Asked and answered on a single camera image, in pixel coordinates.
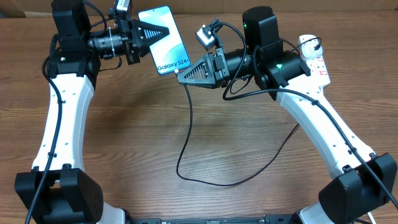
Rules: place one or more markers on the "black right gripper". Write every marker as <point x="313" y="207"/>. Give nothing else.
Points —
<point x="211" y="63"/>

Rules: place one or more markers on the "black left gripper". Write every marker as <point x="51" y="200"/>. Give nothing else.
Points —
<point x="134" y="32"/>

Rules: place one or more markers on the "blue Samsung Galaxy smartphone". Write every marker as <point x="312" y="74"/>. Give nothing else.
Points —
<point x="169" y="53"/>

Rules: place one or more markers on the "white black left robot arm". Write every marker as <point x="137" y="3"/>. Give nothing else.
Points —
<point x="57" y="189"/>

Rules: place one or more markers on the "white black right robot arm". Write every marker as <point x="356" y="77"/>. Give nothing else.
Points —
<point x="361" y="180"/>

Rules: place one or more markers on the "white USB charger plug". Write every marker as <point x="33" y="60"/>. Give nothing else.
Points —
<point x="310" y="47"/>

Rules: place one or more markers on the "white power strip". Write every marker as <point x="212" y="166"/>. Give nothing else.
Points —
<point x="319" y="71"/>

